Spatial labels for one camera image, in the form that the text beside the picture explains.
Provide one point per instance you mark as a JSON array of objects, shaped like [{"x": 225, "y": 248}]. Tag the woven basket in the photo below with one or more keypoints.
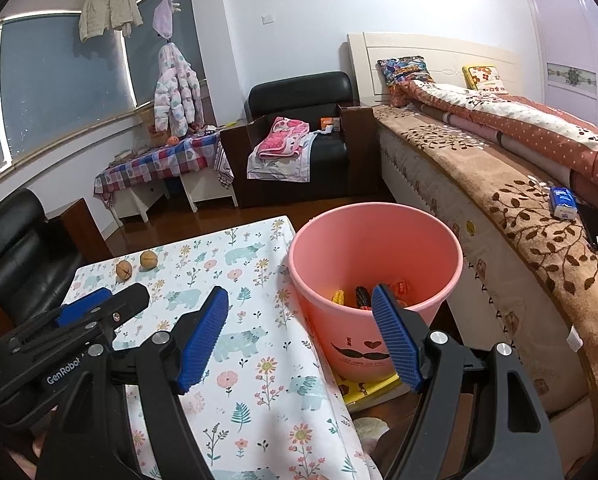
[{"x": 148, "y": 127}]

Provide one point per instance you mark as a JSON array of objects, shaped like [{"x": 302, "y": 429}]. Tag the floral tablecloth table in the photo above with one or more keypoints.
[{"x": 269, "y": 360}]

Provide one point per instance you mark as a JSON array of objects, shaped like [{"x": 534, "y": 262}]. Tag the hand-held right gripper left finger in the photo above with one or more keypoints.
[{"x": 201, "y": 340}]

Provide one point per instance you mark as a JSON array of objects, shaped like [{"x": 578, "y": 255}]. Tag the purple hanging hat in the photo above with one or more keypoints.
[{"x": 164, "y": 20}]

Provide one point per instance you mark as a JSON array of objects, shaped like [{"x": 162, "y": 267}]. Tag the window with grey blinds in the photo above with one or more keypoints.
[{"x": 59, "y": 85}]

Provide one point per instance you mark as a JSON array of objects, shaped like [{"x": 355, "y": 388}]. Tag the small orange fruit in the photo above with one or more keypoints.
[{"x": 172, "y": 141}]

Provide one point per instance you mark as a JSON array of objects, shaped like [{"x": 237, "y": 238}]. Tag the yellow book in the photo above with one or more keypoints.
[{"x": 374, "y": 390}]

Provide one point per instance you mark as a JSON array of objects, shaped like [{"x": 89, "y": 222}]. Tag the fuzzy beige slipper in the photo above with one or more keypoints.
[{"x": 371, "y": 432}]

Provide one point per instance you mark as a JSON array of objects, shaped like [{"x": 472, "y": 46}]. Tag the white side table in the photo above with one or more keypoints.
[
  {"x": 139, "y": 200},
  {"x": 204, "y": 190}
]

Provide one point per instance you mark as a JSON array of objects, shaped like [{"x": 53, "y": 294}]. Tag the small orange box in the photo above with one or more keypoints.
[{"x": 330, "y": 124}]

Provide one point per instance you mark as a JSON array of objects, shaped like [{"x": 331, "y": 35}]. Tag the pink plastic bucket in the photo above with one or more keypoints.
[{"x": 379, "y": 240}]

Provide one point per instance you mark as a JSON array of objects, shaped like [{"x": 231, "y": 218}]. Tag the pink patterned blanket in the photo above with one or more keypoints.
[{"x": 281, "y": 140}]

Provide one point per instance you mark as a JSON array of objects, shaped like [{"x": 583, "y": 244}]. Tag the black phone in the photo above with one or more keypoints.
[{"x": 590, "y": 225}]

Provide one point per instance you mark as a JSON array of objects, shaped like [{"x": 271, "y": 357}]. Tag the blue tissue pack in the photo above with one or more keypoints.
[{"x": 563, "y": 204}]

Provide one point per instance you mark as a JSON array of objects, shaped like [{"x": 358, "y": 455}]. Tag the cream bed headboard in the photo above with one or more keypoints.
[{"x": 454, "y": 52}]

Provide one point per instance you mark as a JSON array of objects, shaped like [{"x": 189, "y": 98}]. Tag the checkered cloth side table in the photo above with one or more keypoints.
[{"x": 164, "y": 162}]

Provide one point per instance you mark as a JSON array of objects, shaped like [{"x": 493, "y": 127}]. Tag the black foam net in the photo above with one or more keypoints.
[{"x": 363, "y": 296}]

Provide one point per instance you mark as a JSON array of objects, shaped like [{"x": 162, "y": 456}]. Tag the red snack wrapper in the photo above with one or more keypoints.
[{"x": 400, "y": 287}]

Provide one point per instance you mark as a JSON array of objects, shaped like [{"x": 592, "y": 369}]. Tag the pale lilac cloth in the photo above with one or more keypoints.
[{"x": 279, "y": 167}]

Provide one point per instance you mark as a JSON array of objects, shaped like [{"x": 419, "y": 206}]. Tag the lilac wardrobe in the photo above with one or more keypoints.
[{"x": 574, "y": 50}]

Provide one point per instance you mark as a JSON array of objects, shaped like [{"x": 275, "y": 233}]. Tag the beige hanging garment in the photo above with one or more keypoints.
[{"x": 106, "y": 10}]

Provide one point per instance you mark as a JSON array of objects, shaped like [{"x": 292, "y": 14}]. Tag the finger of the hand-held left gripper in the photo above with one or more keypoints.
[
  {"x": 84, "y": 305},
  {"x": 124, "y": 307}
]

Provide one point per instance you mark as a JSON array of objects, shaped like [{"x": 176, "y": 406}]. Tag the black leather armchair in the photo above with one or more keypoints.
[
  {"x": 14, "y": 250},
  {"x": 299, "y": 90}
]

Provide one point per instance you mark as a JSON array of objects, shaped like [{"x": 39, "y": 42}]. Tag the colourful patterned pillow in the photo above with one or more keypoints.
[{"x": 404, "y": 75}]

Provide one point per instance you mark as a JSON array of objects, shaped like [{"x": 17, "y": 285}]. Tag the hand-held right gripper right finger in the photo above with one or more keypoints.
[{"x": 396, "y": 340}]

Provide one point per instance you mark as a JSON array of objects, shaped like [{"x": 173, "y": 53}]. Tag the yellow floral pillow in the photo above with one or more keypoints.
[{"x": 485, "y": 79}]

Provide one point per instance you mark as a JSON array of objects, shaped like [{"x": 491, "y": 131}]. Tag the pink puffer jacket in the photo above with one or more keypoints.
[{"x": 176, "y": 90}]

